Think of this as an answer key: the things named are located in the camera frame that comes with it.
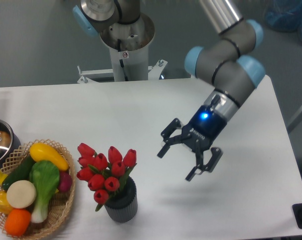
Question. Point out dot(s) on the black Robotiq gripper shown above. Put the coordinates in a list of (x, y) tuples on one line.
[(203, 135)]

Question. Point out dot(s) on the red tulip bouquet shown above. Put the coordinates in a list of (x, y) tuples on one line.
[(107, 176)]

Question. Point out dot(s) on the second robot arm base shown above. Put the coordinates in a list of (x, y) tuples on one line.
[(120, 23)]

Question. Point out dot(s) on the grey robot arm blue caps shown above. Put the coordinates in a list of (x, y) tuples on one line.
[(232, 72)]

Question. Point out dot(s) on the dark grey ribbed vase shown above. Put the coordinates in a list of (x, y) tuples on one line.
[(124, 206)]

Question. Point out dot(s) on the red radish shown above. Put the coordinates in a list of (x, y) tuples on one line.
[(65, 182)]

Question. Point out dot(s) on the woven wicker basket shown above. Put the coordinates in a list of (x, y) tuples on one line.
[(59, 206)]

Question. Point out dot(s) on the green bok choy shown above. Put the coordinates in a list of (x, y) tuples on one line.
[(45, 177)]

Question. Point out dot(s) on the yellow squash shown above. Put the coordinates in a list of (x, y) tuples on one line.
[(44, 152)]

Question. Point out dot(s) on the dark green cucumber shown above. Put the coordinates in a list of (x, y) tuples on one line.
[(21, 172)]

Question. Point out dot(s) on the beige round bun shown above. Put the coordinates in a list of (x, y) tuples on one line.
[(21, 194)]

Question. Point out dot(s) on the orange fruit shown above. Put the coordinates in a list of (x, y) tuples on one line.
[(17, 222)]

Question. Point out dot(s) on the yellow bell pepper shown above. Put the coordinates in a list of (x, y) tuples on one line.
[(5, 207)]

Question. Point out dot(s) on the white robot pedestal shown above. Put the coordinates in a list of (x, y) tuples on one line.
[(130, 65)]

